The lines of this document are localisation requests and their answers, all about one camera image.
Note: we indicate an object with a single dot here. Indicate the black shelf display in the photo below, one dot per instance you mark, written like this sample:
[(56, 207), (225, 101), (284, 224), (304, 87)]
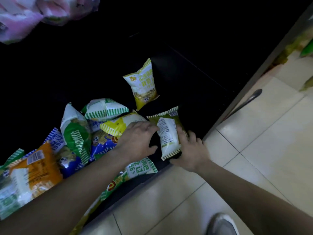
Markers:
[(195, 70)]

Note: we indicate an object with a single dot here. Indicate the green hanging snack bag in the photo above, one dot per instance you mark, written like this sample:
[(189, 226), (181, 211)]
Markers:
[(307, 48)]

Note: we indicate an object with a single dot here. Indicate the person's right forearm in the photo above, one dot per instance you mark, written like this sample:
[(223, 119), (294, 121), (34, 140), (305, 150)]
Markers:
[(256, 198)]

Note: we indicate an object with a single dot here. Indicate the person's left hand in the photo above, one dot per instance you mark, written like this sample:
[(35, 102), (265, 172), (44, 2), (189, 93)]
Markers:
[(137, 141)]

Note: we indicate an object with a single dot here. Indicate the pile of snack packets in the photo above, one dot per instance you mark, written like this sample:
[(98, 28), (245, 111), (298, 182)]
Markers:
[(36, 168)]

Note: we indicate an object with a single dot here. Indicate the person's right grey shoe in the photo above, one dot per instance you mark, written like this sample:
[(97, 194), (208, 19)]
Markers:
[(222, 225)]

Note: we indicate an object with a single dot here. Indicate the person's left forearm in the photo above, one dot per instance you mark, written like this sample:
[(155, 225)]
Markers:
[(61, 200)]

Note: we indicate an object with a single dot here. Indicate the yellow blue hanging bag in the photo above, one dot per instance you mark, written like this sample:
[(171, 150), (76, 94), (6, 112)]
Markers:
[(308, 84)]

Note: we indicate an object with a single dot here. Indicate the pink white marshmallow bag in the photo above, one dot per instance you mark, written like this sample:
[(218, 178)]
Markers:
[(29, 14)]

